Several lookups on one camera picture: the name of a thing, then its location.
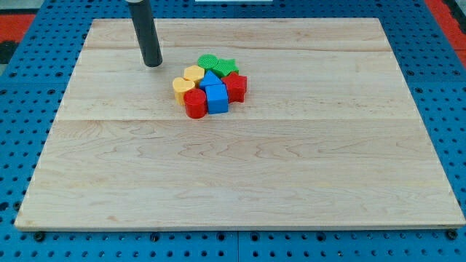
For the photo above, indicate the black cylindrical robot arm rod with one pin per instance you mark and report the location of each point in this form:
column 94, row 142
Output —
column 145, row 30

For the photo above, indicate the blue cube block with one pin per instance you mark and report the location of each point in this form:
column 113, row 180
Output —
column 217, row 98

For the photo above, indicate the red star block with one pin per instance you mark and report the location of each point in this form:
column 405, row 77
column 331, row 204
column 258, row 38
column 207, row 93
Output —
column 236, row 87

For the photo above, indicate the red cylinder block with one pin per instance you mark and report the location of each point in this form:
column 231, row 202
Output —
column 195, row 102

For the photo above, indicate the blue triangle block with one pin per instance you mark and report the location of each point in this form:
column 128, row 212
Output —
column 209, row 79

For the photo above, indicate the green star block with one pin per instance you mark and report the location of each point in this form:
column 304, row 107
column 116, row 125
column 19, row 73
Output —
column 224, row 67

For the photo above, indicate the yellow heart block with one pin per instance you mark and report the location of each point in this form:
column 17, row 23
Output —
column 180, row 87

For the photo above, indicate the yellow hexagon block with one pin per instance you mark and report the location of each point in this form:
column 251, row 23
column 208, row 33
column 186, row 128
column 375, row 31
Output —
column 194, row 73

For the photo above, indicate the green cylinder block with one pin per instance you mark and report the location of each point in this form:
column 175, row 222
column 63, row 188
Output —
column 207, row 61

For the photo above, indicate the light wooden board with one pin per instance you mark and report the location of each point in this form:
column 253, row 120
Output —
column 328, row 137

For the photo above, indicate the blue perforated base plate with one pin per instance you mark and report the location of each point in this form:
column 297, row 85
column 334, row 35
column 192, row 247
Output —
column 34, row 82

